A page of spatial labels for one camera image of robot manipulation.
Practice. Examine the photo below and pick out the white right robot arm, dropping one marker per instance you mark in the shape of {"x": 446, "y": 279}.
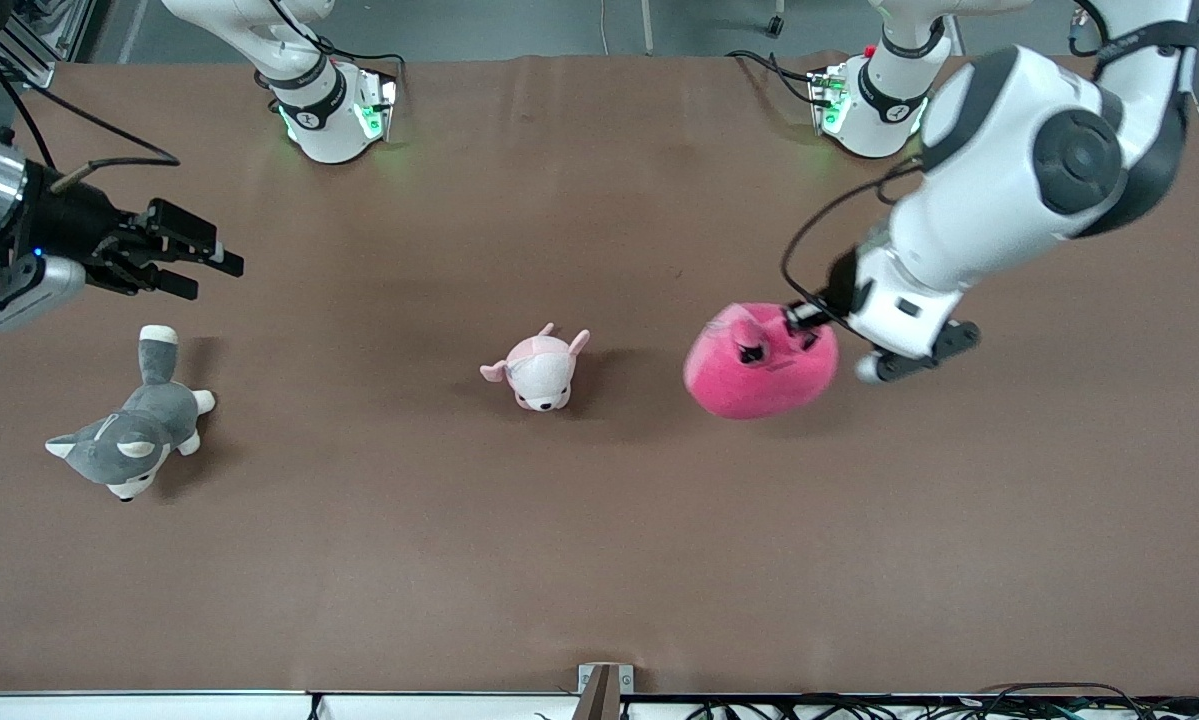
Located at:
{"x": 309, "y": 120}

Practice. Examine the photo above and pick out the pale pink plush dog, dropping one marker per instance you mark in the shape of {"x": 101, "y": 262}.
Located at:
{"x": 539, "y": 375}

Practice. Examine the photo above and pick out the white table edge rail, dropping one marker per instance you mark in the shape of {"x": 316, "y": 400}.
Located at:
{"x": 159, "y": 706}

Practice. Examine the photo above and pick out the brown camera post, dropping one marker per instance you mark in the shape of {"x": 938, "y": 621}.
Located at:
{"x": 599, "y": 700}

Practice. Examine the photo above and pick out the grey metal bracket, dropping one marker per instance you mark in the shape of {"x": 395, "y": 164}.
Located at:
{"x": 625, "y": 678}

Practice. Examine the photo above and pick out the black caster wheel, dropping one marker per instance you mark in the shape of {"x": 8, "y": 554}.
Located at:
{"x": 777, "y": 25}

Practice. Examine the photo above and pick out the white thin pole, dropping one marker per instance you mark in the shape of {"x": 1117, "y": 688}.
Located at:
{"x": 648, "y": 25}

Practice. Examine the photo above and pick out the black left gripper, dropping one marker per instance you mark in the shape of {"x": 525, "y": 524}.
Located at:
{"x": 841, "y": 285}

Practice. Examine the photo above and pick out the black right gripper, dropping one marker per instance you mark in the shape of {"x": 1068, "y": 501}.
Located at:
{"x": 71, "y": 226}

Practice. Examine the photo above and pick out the round hot pink plush toy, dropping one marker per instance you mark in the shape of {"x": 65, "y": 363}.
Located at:
{"x": 749, "y": 390}

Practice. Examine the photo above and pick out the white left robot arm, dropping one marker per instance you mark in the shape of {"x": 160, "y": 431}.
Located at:
{"x": 989, "y": 180}

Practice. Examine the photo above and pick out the grey white husky plush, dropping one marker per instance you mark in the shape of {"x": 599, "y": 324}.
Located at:
{"x": 134, "y": 440}

